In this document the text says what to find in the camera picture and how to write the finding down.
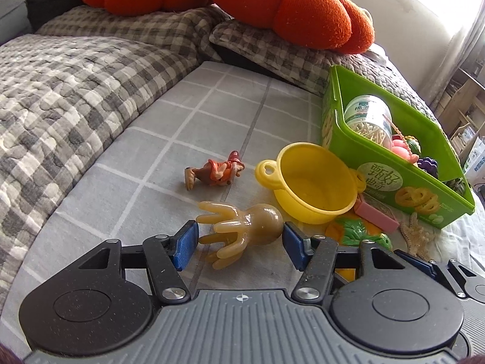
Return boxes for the orange toy pumpkin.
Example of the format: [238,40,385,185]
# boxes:
[324,214,394,283]

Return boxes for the beige starfish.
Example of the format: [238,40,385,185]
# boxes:
[400,212,434,261]

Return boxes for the tan rubber octopus toy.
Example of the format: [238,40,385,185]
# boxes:
[196,201,284,270]

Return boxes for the purple toy grapes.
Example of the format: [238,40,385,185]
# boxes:
[417,157,438,178]

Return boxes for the pink toy pig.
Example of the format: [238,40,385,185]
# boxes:
[391,139,419,164]

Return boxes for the toy corn cob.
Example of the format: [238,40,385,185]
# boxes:
[404,136,422,156]

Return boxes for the cotton swab jar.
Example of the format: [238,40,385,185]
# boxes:
[344,95,392,150]

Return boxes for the tortoiseshell hair claw clip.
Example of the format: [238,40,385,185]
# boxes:
[445,177,468,196]

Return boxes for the pink toy box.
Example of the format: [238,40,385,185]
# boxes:
[353,193,400,233]

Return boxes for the yellow toy pot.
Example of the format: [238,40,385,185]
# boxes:
[255,142,367,225]

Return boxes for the small brown red figurine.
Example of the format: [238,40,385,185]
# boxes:
[184,150,245,191]

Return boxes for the grey grid bedsheet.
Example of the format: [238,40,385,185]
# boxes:
[1,62,325,357]

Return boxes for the green plastic storage bin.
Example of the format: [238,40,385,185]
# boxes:
[321,66,475,228]

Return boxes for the white paper shopping bag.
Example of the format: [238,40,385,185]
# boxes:
[464,137,485,191]

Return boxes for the wooden shelf desk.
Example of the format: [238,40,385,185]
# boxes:
[435,68,484,153]

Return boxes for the grey curtain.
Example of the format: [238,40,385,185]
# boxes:
[418,2,484,110]

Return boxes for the grey checked quilt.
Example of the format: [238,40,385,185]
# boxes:
[1,7,431,314]

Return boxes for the right orange pumpkin cushion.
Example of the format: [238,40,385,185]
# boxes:
[212,0,375,54]

